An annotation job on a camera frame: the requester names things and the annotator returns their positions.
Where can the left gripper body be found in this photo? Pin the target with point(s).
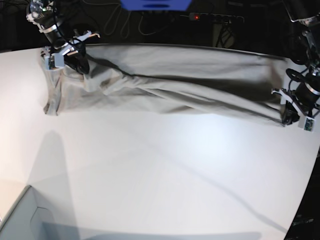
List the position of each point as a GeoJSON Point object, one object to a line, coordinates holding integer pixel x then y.
{"type": "Point", "coordinates": [302, 110]}

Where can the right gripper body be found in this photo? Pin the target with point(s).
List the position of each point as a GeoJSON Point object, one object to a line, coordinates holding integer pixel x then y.
{"type": "Point", "coordinates": [67, 47]}

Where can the beige t-shirt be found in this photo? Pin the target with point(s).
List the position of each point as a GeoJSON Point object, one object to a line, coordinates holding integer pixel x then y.
{"type": "Point", "coordinates": [171, 79]}

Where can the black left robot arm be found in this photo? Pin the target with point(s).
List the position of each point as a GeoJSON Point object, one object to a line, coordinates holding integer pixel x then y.
{"type": "Point", "coordinates": [302, 17]}

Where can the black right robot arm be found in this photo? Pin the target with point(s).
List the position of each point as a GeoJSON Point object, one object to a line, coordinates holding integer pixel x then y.
{"type": "Point", "coordinates": [45, 15]}

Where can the blue plastic crate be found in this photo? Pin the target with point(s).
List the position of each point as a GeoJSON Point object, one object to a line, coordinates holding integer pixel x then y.
{"type": "Point", "coordinates": [155, 5]}

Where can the white power strip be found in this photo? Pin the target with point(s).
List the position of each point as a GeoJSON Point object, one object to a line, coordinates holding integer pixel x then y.
{"type": "Point", "coordinates": [216, 18]}

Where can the grey cardboard box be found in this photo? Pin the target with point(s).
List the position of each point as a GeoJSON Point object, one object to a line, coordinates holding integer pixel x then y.
{"type": "Point", "coordinates": [34, 217]}

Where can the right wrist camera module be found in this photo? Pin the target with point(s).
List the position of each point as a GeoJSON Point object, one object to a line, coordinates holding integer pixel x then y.
{"type": "Point", "coordinates": [54, 62]}

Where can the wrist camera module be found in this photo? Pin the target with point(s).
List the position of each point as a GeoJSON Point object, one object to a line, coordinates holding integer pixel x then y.
{"type": "Point", "coordinates": [54, 62]}
{"type": "Point", "coordinates": [306, 123]}

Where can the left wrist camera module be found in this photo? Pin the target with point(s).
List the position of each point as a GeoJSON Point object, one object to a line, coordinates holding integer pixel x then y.
{"type": "Point", "coordinates": [306, 123]}

